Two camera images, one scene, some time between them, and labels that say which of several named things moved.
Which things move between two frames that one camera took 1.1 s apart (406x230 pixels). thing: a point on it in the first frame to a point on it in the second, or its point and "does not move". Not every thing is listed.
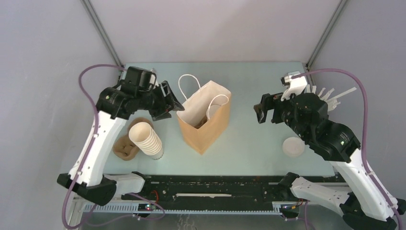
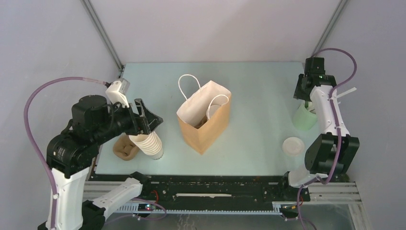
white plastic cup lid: [212, 110] does not move
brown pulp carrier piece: [204, 120] does not move
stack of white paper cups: [146, 139] does not move
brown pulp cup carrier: [124, 148] does not move
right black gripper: [269, 101] to [298, 94]
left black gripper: [173, 104] to [145, 121]
